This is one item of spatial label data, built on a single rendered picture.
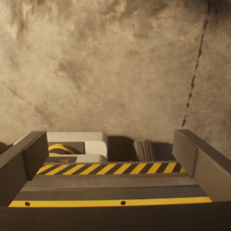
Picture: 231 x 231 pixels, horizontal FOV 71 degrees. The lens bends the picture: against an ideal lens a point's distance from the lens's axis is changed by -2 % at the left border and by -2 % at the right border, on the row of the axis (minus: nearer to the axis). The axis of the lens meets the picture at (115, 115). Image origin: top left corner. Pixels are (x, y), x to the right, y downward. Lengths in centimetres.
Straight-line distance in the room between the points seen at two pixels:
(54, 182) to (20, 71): 42
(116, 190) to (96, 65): 39
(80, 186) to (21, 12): 53
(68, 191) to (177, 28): 53
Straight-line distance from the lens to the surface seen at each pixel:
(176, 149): 16
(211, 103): 66
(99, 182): 28
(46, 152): 17
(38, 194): 32
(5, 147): 67
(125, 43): 56
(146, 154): 47
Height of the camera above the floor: 55
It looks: 75 degrees down
